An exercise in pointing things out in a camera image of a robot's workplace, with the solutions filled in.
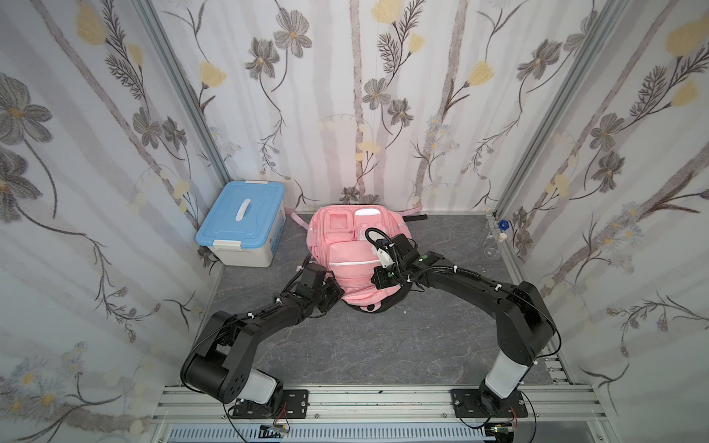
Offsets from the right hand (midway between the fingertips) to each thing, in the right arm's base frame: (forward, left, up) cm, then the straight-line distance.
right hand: (375, 274), depth 85 cm
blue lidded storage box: (+17, +44, +2) cm, 47 cm away
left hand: (-2, +8, -6) cm, 10 cm away
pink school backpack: (+18, +12, -6) cm, 22 cm away
